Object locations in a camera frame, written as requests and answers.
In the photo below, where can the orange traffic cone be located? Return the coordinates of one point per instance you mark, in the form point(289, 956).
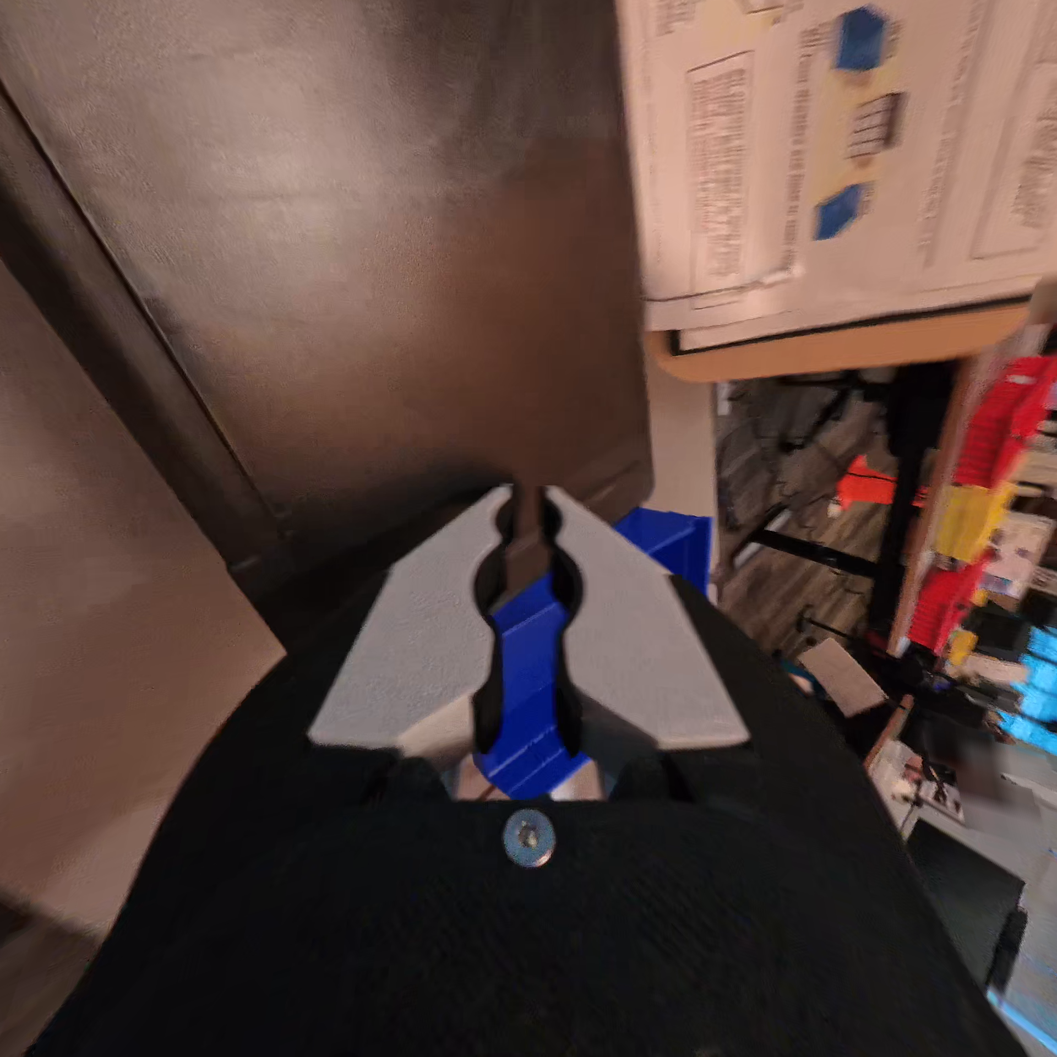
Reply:
point(863, 487)

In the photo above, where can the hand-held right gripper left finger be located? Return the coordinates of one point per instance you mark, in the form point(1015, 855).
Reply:
point(405, 652)

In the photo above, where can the long red plastic bin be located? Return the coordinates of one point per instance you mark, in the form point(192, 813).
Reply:
point(999, 429)

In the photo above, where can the blue plastic bin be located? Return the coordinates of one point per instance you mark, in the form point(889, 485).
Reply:
point(528, 661)

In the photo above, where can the wooden instruction board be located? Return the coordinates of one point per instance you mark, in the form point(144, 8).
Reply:
point(826, 355)

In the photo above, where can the small yellow plastic bin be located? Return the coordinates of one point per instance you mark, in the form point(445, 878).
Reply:
point(974, 520)

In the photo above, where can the grey flat sheet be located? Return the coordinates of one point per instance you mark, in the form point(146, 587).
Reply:
point(842, 677)

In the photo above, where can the grey desk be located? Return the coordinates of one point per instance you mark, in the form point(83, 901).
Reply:
point(107, 619)

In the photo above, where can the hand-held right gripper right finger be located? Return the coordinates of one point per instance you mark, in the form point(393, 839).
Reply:
point(652, 661)

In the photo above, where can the black storage cabinet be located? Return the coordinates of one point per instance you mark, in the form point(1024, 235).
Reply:
point(371, 248)

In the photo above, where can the wooden background table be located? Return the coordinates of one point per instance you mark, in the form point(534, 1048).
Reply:
point(929, 512)

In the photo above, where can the small red plastic bin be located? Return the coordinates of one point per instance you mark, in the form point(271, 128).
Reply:
point(950, 607)

